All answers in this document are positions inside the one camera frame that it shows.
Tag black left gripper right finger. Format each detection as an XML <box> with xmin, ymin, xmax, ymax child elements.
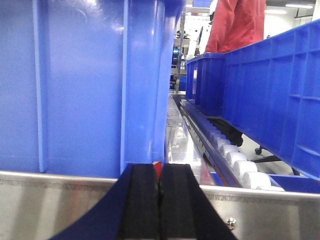
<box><xmin>159</xmin><ymin>163</ymin><xmax>236</xmax><ymax>240</ymax></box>

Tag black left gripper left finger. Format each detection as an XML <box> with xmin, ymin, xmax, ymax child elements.
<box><xmin>53</xmin><ymin>164</ymin><xmax>160</xmax><ymax>240</ymax></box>

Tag blue bin lower right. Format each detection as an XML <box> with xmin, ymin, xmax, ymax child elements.
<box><xmin>269</xmin><ymin>174</ymin><xmax>320</xmax><ymax>194</ymax></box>

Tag large blue crate upper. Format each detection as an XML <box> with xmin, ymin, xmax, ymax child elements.
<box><xmin>0</xmin><ymin>0</ymin><xmax>186</xmax><ymax>178</ymax></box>

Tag long blue crate right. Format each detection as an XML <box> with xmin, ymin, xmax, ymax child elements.
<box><xmin>186</xmin><ymin>20</ymin><xmax>320</xmax><ymax>180</ymax></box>

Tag person in red jacket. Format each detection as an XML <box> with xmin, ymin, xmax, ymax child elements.
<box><xmin>205</xmin><ymin>0</ymin><xmax>266</xmax><ymax>53</ymax></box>

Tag steel shelf divider rail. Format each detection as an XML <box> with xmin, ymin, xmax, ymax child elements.
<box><xmin>165</xmin><ymin>94</ymin><xmax>216</xmax><ymax>186</ymax></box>

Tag roller track rail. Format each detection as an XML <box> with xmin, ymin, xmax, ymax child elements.
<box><xmin>180</xmin><ymin>100</ymin><xmax>284</xmax><ymax>192</ymax></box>

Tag stainless steel shelf rail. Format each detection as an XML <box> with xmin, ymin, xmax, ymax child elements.
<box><xmin>0</xmin><ymin>171</ymin><xmax>320</xmax><ymax>240</ymax></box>

